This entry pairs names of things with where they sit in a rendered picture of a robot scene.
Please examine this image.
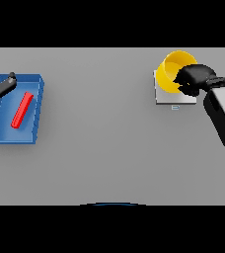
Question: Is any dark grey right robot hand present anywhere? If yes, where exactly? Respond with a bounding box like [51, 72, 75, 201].
[172, 63, 225, 98]

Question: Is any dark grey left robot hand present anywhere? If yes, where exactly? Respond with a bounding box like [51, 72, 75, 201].
[0, 60, 18, 101]

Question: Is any yellow bowl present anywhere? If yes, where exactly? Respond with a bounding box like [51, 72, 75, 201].
[155, 49, 198, 94]

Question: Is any red beaker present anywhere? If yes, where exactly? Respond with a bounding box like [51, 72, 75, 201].
[10, 91, 35, 129]

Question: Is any pale square metallic scale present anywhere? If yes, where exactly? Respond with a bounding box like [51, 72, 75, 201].
[153, 69, 197, 106]

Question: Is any blue tray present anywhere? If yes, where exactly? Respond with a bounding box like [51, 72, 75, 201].
[0, 73, 45, 145]

